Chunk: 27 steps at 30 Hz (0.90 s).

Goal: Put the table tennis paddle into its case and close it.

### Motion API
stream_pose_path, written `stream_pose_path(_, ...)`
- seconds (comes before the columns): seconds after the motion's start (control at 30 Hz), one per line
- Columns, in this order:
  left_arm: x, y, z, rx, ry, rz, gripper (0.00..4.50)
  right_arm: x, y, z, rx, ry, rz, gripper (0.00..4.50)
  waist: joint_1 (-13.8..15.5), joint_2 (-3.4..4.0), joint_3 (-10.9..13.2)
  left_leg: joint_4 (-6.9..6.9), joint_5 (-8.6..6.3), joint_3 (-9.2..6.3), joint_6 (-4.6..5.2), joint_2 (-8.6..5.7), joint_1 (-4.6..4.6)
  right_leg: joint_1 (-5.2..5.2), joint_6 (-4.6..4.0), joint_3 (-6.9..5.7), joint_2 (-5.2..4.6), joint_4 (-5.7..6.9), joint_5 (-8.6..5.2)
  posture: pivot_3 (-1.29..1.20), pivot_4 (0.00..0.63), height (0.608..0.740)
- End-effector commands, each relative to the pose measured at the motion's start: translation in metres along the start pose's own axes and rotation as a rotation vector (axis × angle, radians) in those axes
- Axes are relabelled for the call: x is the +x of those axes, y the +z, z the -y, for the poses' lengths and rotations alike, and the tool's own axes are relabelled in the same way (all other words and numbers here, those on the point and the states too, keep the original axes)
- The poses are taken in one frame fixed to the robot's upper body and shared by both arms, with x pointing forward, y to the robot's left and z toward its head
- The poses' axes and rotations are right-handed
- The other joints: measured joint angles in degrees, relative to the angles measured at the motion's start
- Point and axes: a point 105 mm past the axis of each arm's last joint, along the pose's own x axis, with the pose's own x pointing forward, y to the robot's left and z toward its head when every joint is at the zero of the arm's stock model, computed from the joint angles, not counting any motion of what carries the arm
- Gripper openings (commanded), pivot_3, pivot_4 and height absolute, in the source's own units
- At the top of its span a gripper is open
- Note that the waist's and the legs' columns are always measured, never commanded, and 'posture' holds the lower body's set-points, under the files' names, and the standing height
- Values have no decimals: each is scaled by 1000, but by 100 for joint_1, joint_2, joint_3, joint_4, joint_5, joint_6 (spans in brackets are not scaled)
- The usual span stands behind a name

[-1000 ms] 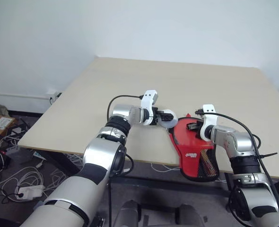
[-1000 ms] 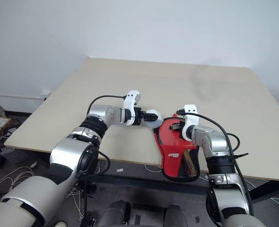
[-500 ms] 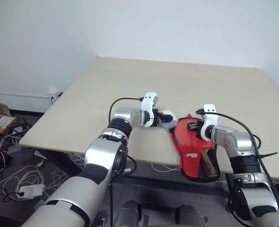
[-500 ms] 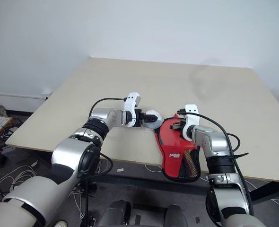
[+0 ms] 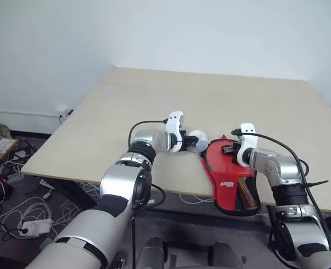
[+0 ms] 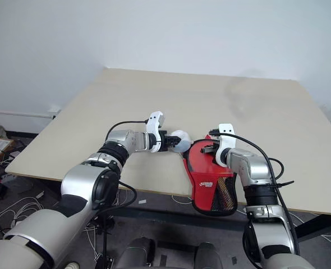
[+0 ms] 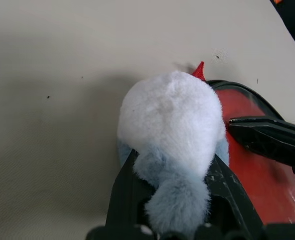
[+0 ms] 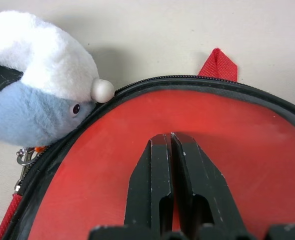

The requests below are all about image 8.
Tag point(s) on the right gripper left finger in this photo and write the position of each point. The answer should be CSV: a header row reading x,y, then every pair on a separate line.
x,y
147,180

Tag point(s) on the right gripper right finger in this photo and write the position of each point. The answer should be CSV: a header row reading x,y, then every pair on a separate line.
x,y
200,180

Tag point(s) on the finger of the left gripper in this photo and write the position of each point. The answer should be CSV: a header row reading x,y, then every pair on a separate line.
x,y
0,77

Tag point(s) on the blue white plush toy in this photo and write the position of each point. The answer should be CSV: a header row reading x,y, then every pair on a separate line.
x,y
42,55

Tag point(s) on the red table tennis paddle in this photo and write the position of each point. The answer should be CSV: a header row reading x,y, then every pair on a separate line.
x,y
127,130

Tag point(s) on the black paddle cover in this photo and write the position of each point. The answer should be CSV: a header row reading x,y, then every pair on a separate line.
x,y
187,83

